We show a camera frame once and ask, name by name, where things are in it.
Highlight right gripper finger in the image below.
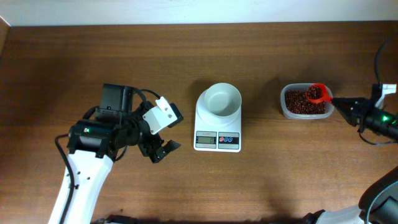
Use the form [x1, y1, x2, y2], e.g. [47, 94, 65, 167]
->
[335, 105, 358, 126]
[331, 98, 366, 106]

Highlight white round bowl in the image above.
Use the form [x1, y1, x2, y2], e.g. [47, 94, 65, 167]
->
[204, 83, 242, 117]

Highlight red beans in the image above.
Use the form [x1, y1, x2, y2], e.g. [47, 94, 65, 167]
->
[284, 90, 326, 114]

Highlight clear plastic container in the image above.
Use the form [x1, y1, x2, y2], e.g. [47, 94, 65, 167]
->
[280, 83, 334, 120]

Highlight left black cable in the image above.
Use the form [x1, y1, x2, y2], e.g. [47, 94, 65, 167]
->
[54, 88, 162, 224]

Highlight orange measuring scoop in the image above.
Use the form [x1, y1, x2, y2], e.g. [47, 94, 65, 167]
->
[305, 83, 333, 104]

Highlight white digital kitchen scale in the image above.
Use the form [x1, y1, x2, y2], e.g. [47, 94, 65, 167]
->
[193, 91, 243, 152]

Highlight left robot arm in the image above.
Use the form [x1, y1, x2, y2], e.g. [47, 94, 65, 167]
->
[49, 83, 183, 223]

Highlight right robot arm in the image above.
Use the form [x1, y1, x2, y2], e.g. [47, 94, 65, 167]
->
[301, 98, 397, 224]

